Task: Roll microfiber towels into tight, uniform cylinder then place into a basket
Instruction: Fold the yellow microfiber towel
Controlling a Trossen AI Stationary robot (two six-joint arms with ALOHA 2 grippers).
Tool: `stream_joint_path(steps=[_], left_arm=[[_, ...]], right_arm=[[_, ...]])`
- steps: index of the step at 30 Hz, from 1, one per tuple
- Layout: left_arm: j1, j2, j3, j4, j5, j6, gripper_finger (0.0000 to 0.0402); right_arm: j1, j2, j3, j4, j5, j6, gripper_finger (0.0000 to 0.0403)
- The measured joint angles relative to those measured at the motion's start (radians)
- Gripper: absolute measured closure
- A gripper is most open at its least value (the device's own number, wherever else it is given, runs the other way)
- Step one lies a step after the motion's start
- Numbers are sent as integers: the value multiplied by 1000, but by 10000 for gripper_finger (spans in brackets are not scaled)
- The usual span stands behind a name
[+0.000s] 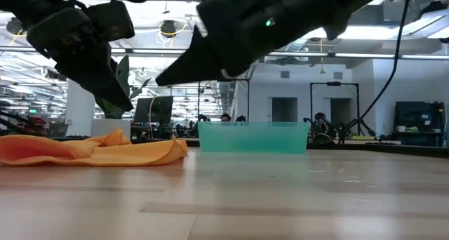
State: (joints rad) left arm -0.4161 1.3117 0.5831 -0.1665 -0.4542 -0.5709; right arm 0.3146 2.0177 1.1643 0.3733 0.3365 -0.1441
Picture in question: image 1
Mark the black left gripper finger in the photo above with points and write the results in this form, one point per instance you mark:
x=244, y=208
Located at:
x=105, y=85

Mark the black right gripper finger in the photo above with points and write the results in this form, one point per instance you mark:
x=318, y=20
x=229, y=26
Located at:
x=189, y=68

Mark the orange microfiber towel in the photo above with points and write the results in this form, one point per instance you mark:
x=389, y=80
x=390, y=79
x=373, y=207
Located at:
x=105, y=152

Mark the teal translucent plastic basket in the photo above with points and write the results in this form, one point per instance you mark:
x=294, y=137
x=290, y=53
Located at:
x=252, y=138

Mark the green snake plant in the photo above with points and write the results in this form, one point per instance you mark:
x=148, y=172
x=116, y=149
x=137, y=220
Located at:
x=123, y=69

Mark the white plant pot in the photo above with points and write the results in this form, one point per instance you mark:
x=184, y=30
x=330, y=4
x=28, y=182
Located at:
x=110, y=127

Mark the black computer monitor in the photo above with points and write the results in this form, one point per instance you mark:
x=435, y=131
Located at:
x=156, y=110

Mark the person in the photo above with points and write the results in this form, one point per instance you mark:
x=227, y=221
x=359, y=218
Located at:
x=321, y=122
x=225, y=117

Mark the white mug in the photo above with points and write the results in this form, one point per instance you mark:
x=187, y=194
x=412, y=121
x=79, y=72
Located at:
x=401, y=128

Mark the black robot station frame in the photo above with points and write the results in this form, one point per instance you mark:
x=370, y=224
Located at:
x=333, y=83
x=224, y=80

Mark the black ceiling camera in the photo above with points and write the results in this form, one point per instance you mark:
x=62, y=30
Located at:
x=168, y=27
x=14, y=26

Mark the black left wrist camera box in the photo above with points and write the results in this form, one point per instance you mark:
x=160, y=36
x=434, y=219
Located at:
x=112, y=20

